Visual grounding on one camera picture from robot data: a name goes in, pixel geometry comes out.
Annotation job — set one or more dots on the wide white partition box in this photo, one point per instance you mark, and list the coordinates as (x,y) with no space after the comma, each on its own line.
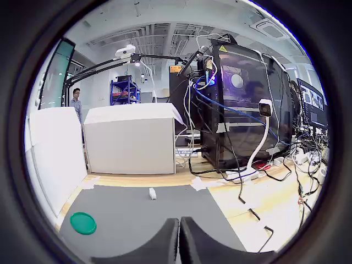
(129,143)

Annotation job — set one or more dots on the white webcam on boom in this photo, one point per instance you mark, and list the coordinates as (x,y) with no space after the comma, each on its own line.
(124,52)

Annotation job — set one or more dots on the small white plastic terminal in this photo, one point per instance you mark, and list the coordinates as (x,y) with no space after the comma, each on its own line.
(152,193)

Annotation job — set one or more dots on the black computer monitor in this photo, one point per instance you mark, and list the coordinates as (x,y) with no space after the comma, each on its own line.
(313,101)

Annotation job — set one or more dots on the dark grey mat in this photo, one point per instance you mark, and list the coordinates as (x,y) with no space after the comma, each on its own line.
(132,209)

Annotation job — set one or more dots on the person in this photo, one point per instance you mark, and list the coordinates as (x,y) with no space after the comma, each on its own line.
(77,103)

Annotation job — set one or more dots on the teal glass wall panel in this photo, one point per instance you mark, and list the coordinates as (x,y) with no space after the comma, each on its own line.
(59,74)

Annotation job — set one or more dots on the round green lid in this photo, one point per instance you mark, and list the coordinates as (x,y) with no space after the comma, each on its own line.
(82,222)

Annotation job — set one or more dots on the tall white partition board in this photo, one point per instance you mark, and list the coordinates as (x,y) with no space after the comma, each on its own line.
(55,154)

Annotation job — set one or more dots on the white power strip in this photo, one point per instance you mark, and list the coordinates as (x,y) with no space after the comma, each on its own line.
(300,158)

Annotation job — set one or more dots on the white gooseneck camera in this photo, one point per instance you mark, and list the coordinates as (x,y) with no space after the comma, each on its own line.
(264,108)

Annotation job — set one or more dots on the blue metal shelf rack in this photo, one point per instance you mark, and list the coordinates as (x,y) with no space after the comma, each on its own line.
(125,90)

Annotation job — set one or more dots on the black cabinet with orange label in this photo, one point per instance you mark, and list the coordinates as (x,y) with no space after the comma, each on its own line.
(176,90)

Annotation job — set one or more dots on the black computer tower case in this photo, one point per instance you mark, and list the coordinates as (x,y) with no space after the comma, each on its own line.
(242,115)

